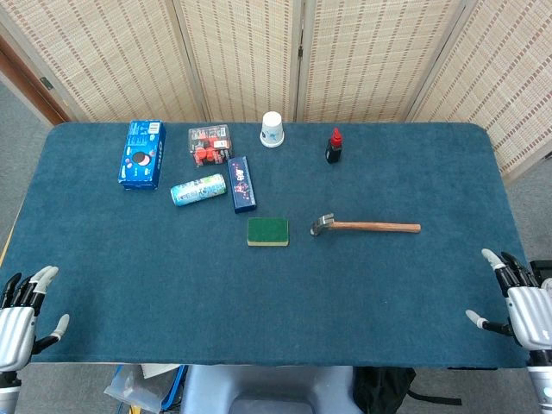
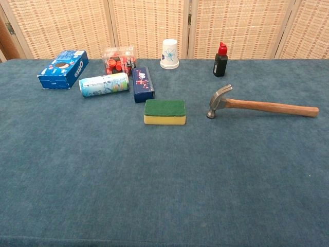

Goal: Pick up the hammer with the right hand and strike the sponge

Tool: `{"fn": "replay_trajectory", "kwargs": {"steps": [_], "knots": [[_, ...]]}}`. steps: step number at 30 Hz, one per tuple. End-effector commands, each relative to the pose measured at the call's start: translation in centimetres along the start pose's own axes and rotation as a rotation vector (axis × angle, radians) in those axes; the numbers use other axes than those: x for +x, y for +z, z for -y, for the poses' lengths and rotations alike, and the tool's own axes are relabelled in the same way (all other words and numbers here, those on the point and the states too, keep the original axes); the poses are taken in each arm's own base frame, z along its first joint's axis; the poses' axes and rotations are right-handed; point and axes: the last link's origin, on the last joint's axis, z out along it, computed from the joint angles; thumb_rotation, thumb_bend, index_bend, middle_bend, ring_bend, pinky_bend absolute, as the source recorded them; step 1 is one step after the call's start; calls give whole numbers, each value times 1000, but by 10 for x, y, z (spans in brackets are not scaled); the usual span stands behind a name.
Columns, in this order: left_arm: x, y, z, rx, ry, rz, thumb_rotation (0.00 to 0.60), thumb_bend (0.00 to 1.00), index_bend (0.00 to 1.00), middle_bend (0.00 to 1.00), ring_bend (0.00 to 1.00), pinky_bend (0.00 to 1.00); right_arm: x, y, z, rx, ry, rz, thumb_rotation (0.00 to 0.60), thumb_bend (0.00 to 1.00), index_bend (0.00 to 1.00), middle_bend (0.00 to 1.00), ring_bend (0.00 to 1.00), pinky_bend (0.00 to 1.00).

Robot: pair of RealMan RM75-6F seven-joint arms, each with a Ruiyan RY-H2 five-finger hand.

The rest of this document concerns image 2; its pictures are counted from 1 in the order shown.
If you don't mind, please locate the white paper cup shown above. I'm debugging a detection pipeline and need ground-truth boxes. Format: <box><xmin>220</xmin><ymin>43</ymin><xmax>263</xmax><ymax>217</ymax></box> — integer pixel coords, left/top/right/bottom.
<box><xmin>160</xmin><ymin>39</ymin><xmax>179</xmax><ymax>69</ymax></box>

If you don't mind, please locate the green and yellow sponge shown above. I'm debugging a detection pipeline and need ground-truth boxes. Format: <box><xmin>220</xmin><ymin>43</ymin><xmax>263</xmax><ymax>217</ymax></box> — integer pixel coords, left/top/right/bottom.
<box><xmin>143</xmin><ymin>99</ymin><xmax>187</xmax><ymax>126</ymax></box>

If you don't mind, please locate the black bottle with red cap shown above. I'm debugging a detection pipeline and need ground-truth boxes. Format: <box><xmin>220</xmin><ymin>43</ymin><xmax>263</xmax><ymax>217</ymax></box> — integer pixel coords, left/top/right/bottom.
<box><xmin>212</xmin><ymin>42</ymin><xmax>229</xmax><ymax>77</ymax></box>

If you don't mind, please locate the blue Oreo cookie box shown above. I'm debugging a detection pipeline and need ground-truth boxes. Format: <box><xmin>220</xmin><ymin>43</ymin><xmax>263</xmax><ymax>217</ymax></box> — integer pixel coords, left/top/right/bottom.
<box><xmin>37</xmin><ymin>50</ymin><xmax>89</xmax><ymax>90</ymax></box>

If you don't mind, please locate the blue table cloth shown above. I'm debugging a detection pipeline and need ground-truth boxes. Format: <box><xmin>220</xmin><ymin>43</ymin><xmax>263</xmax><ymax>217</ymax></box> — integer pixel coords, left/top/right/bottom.
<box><xmin>0</xmin><ymin>58</ymin><xmax>329</xmax><ymax>247</ymax></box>

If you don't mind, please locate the woven folding screen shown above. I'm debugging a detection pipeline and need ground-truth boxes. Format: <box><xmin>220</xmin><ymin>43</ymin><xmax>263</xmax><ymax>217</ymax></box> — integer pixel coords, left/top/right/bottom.
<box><xmin>0</xmin><ymin>0</ymin><xmax>329</xmax><ymax>60</ymax></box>

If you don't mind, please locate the dark blue narrow box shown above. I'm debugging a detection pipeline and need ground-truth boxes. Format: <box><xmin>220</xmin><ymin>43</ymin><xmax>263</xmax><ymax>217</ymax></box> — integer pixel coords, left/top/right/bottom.
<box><xmin>132</xmin><ymin>66</ymin><xmax>156</xmax><ymax>103</ymax></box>

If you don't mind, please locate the brown wooden door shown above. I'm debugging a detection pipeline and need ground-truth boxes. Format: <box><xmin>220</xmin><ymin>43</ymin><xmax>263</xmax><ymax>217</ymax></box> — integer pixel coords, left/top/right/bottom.
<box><xmin>0</xmin><ymin>15</ymin><xmax>21</xmax><ymax>60</ymax></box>

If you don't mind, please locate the light blue drink can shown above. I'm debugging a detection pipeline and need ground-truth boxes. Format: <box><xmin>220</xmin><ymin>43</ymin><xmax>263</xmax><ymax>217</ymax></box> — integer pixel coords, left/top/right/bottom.
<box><xmin>79</xmin><ymin>72</ymin><xmax>130</xmax><ymax>98</ymax></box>

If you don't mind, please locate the clear box of red caps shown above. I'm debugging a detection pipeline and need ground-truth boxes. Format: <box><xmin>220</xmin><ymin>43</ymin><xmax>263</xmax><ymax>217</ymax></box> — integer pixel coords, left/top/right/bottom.
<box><xmin>102</xmin><ymin>46</ymin><xmax>137</xmax><ymax>76</ymax></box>

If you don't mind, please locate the wooden handle claw hammer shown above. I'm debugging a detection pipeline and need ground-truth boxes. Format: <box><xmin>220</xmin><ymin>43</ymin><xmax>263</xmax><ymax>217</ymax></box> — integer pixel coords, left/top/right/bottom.
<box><xmin>206</xmin><ymin>84</ymin><xmax>320</xmax><ymax>119</ymax></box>

